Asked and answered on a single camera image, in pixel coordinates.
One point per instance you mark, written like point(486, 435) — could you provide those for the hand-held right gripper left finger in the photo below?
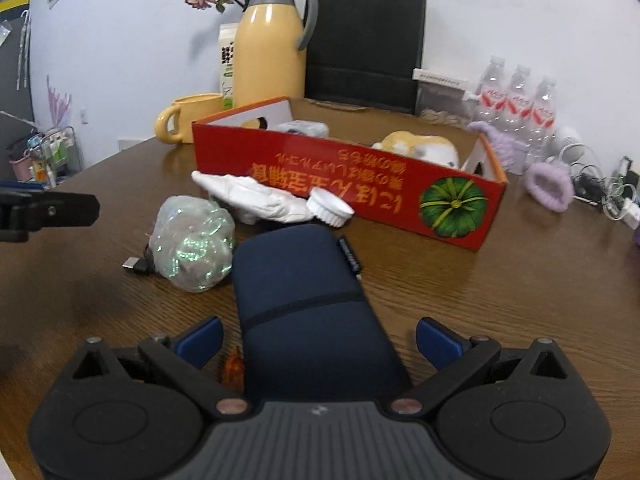
point(205, 341)

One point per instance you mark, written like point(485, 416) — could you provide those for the black paper bag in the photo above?
point(365, 45)

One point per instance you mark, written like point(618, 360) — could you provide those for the white flat box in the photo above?
point(440, 77)

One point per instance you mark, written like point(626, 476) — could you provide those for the purple fluffy headband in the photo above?
point(502, 147)

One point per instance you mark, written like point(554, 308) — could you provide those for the red cardboard box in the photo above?
point(320, 180)

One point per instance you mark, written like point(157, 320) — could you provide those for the clear iridescent plastic bag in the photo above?
point(195, 245)

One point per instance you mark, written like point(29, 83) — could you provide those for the white cloth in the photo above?
point(255, 197)

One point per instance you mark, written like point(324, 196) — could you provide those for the small white desk fan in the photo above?
point(567, 142)

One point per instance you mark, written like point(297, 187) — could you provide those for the white wall switch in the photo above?
point(84, 116)

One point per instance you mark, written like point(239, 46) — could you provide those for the dark grey board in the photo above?
point(12, 60)

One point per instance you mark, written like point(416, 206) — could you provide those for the clear jar of nuts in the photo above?
point(445, 107)

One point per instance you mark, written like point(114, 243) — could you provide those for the white milk carton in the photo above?
point(227, 65)

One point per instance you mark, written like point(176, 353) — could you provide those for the purple fluffy wristband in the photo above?
point(537, 185)

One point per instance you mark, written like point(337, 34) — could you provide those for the purple plant wall sticker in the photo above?
point(59, 102)

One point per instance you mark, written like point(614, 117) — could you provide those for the navy fabric pouch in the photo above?
point(300, 305)

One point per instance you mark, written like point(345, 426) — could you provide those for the plush cat toy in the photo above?
point(415, 145)

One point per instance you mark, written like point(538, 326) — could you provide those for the yellow mug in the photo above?
point(197, 115)

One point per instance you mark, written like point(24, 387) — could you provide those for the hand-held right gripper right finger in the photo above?
point(435, 341)

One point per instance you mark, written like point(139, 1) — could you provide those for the white ribbed bottle cap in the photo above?
point(330, 208)

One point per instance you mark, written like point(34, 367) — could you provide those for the white wall socket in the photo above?
point(134, 142)

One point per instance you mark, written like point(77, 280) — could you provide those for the yellow thermos jug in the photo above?
point(267, 50)

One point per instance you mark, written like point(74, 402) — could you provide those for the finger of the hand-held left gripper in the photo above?
point(65, 210)
point(22, 185)

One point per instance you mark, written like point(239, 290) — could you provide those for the metal storage rack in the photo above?
point(45, 160)

